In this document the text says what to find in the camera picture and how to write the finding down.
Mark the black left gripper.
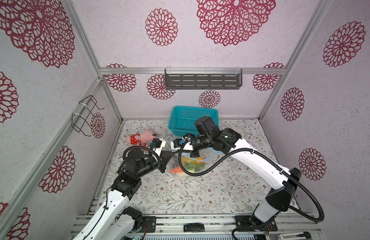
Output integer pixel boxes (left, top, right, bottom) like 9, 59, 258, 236
136, 150, 174, 179

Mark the orange carrot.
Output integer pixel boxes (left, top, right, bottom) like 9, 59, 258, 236
170, 167, 184, 174

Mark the clear zip top bag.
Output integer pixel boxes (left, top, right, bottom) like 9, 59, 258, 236
168, 149, 223, 177

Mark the white radish with leaves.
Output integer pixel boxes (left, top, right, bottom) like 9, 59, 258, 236
185, 161, 206, 173

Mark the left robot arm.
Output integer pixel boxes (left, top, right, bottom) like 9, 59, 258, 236
75, 146, 176, 240

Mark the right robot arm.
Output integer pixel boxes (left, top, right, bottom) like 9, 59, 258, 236
189, 116, 301, 226

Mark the red card pack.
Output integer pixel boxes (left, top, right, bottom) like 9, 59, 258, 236
138, 142, 149, 148

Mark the teal plastic basket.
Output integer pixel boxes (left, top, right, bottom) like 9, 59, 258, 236
168, 106, 219, 137

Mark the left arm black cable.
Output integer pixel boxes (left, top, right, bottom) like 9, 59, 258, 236
82, 145, 162, 240

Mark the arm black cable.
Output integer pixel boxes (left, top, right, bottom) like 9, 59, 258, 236
82, 145, 162, 240
178, 139, 325, 240

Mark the grey wall shelf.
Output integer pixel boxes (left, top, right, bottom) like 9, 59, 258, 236
164, 69, 243, 90

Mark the small black device on rail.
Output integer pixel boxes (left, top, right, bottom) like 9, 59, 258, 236
184, 223, 205, 233

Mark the black wire wall rack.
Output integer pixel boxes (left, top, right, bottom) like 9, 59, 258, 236
71, 95, 106, 139

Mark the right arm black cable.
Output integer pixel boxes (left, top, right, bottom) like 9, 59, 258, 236
178, 139, 325, 240

